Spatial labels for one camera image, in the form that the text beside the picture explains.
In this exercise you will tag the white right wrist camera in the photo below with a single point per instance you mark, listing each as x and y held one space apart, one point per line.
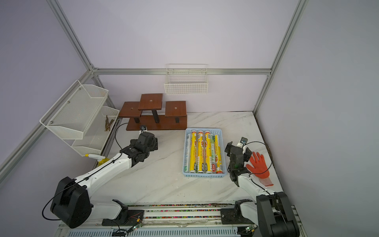
242 143

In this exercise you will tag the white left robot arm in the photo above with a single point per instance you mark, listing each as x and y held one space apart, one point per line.
72 200

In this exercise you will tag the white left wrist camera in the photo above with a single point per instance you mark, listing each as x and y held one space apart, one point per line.
143 128

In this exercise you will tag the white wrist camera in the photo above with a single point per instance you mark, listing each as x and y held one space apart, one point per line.
242 143
143 128

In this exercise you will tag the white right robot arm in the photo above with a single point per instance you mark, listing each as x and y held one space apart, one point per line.
270 211

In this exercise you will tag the red rubber glove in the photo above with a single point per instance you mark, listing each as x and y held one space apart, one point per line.
258 167

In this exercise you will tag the white wire wall basket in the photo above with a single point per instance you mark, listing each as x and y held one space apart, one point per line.
184 79

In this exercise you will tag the brown wooden tiered stand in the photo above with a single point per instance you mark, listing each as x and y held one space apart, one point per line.
151 113

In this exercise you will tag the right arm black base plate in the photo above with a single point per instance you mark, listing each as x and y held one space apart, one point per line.
244 212

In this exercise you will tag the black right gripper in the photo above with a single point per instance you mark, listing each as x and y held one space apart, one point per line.
247 154

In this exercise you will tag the light blue plastic basket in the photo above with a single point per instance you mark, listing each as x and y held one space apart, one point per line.
213 131

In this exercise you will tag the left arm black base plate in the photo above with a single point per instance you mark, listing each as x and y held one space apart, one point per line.
126 217

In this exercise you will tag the aluminium rail frame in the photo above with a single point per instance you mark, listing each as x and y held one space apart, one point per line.
169 220

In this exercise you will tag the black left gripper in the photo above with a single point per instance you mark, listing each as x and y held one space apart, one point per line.
155 145

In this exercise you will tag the white mesh two-tier shelf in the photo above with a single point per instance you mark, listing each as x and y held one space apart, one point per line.
78 118

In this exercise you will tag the wooden clothespins bundle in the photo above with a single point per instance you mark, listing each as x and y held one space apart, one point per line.
108 124

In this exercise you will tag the yellow wrap roll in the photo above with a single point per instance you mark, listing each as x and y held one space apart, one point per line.
200 152
218 156
193 151
208 153

